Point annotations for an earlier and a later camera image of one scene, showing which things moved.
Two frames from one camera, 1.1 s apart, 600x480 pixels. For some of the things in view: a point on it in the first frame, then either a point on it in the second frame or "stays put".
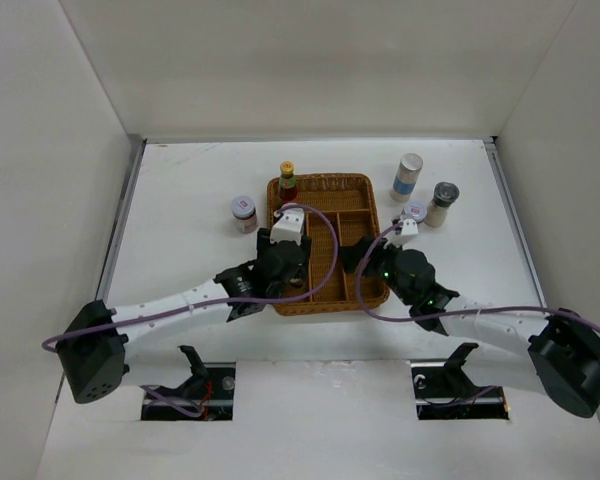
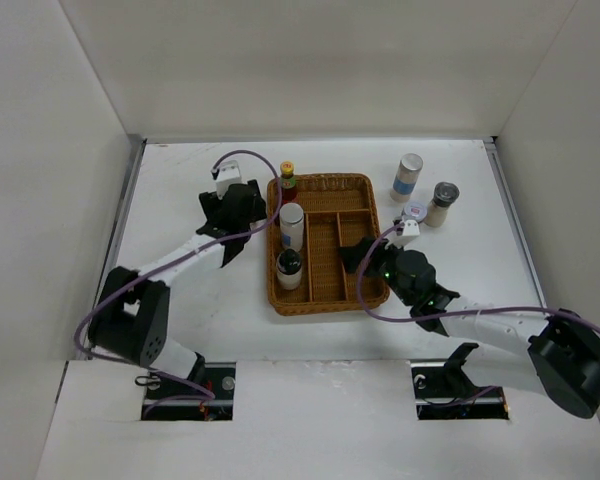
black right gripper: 349,254 stays put
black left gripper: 264,246 to 212,205
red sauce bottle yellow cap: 288,192 stays put
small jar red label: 415,209 stays put
